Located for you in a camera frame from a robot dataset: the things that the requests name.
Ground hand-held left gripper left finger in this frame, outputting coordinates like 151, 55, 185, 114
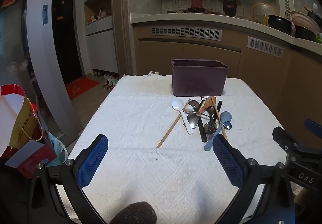
27, 134, 109, 224

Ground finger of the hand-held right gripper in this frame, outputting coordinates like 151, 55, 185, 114
272, 126, 303, 157
304, 118, 322, 139

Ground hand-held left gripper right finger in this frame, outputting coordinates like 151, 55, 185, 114
212, 135, 296, 224

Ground black-handled utensil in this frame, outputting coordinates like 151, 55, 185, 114
197, 100, 224, 143

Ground blue-grey plastic spoon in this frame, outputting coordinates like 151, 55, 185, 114
203, 111, 232, 151

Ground purple plastic utensil bin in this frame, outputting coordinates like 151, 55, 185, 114
170, 58, 229, 97

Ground metal ladle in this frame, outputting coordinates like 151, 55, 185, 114
203, 113, 221, 135

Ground white textured table cloth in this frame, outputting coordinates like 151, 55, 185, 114
57, 72, 288, 221

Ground wooden spoon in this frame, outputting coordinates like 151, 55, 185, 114
195, 96, 217, 117

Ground red cardboard box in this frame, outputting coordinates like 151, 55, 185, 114
5, 140, 58, 180

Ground white-tipped metal utensil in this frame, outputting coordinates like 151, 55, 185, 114
185, 105, 209, 117

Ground dark brown fuzzy cloth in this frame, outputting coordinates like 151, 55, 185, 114
109, 201, 158, 224

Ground red doormat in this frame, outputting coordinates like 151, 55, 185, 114
65, 78, 101, 101

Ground white plastic spoon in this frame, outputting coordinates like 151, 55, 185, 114
172, 99, 193, 135

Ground patterned slippers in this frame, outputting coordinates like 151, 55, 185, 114
103, 77, 120, 91

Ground white and yellow paper bag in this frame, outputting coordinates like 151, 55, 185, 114
0, 84, 46, 154

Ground short grey vent grille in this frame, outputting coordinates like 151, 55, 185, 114
248, 36, 284, 58

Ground black cooking pot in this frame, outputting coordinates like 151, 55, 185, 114
267, 14, 293, 32

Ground beige kitchen counter cabinet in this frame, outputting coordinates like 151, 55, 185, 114
130, 13, 322, 124

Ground white shoe cabinet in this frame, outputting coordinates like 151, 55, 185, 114
83, 0, 119, 76

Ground yellow-rimmed glass lid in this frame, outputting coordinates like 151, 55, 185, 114
250, 3, 274, 24

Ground dark entrance door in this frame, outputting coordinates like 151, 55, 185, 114
52, 0, 83, 86

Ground long grey vent grille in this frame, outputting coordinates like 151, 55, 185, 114
151, 27, 222, 39

